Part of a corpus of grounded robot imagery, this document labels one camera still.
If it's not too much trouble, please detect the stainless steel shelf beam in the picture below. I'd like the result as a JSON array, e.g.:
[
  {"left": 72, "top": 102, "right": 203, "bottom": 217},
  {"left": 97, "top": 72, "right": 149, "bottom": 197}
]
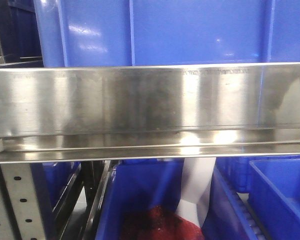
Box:
[{"left": 0, "top": 62, "right": 300, "bottom": 164}]

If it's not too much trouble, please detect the blue bin with red cloth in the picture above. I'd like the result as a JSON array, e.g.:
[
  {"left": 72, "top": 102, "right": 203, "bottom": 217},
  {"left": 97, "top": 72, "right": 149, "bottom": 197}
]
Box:
[{"left": 94, "top": 157, "right": 206, "bottom": 240}]

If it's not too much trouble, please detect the dark red mesh cloth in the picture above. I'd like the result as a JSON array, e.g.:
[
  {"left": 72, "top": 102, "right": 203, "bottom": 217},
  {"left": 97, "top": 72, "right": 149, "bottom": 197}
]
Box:
[{"left": 119, "top": 205, "right": 205, "bottom": 240}]

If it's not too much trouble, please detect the large blue upper bin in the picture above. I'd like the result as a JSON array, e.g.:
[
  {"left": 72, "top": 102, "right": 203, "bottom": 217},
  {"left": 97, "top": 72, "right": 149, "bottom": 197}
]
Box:
[{"left": 34, "top": 0, "right": 300, "bottom": 67}]

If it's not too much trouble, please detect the blue bin lower right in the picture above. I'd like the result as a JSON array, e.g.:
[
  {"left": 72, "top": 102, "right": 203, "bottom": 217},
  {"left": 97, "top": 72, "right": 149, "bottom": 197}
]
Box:
[{"left": 202, "top": 155, "right": 300, "bottom": 240}]

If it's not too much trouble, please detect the perforated steel upright post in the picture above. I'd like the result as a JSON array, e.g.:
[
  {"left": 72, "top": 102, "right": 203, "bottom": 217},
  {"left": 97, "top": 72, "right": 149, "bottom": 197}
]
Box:
[{"left": 0, "top": 164, "right": 47, "bottom": 240}]

